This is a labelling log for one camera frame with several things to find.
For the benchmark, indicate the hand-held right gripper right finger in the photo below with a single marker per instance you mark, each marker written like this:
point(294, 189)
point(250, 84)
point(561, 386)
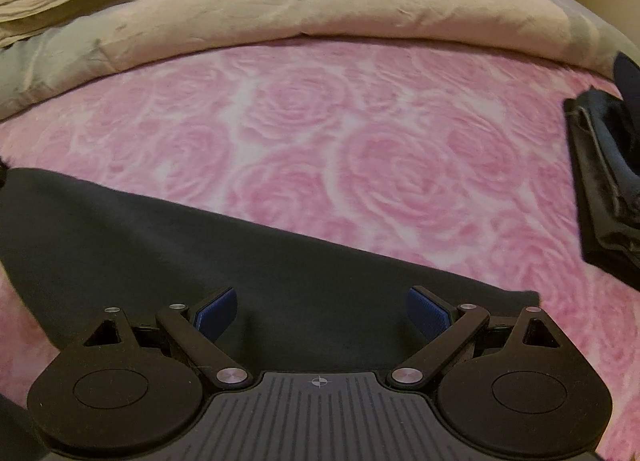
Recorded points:
point(427, 315)

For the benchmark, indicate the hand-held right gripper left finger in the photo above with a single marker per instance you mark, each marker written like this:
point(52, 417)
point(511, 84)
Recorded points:
point(217, 315)

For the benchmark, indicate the dark grey garment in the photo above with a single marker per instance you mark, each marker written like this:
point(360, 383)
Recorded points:
point(250, 261)

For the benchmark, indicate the stack of folded dark clothes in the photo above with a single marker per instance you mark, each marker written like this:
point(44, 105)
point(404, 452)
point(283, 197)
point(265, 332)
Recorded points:
point(605, 191)

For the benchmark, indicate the pink rose blanket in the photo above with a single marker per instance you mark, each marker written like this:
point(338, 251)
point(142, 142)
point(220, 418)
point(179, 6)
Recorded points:
point(300, 141)

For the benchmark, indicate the grey green bed cover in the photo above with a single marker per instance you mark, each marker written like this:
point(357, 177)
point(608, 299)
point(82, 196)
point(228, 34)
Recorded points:
point(40, 71)

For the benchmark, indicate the navy blue cloth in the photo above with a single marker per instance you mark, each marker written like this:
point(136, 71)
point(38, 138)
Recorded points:
point(629, 81)

